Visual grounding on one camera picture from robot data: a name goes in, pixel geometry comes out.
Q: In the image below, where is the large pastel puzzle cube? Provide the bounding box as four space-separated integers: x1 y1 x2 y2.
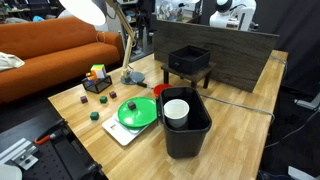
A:
91 64 106 79

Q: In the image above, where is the black plastic waste bin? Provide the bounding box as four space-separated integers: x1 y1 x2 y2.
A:
156 86 212 159

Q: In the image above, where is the small multicolour puzzle cube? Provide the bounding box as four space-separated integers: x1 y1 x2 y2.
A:
86 72 97 85

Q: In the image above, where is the dark wooden board partition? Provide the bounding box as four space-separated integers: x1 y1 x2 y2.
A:
153 20 279 92

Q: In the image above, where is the green plastic plate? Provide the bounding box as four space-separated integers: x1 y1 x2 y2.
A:
117 97 157 128

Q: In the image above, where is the black inline lamp switch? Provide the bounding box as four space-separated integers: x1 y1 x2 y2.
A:
136 82 147 88

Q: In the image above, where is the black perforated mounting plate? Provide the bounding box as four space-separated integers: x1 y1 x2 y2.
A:
0 111 108 180

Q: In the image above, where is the white digital kitchen scale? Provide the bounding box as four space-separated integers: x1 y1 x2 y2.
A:
102 113 146 146

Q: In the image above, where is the white cloth on sofa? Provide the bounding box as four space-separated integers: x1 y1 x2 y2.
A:
0 52 25 71

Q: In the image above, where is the red plastic bowl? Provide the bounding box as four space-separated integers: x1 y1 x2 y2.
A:
153 84 170 97

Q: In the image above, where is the silver metal bracket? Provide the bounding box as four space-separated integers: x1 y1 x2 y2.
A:
0 138 39 170

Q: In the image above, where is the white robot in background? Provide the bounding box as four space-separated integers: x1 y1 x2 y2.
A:
209 0 258 31

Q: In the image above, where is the black wire mesh basket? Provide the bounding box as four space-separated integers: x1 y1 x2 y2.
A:
82 76 112 94

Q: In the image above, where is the braided lamp cable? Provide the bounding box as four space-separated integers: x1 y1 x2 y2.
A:
128 64 276 125

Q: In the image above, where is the purple cube on plate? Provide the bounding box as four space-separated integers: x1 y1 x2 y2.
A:
128 101 136 111

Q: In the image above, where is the white paper cup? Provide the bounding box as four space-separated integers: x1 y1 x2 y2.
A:
164 99 190 129

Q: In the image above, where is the green wooden cube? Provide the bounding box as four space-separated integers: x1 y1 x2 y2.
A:
90 112 100 120
99 96 108 104

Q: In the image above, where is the small dark wooden stool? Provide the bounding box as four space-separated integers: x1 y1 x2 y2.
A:
161 62 215 89

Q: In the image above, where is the purple wooden cube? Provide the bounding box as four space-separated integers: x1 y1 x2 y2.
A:
109 91 117 99
80 96 88 104

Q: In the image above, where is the black fabric storage box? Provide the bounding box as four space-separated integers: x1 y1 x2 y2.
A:
168 45 211 75

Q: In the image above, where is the orange sofa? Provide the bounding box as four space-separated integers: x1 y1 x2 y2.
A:
0 17 124 104

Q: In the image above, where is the orange black clamp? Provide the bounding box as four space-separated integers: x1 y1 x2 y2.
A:
34 119 66 145

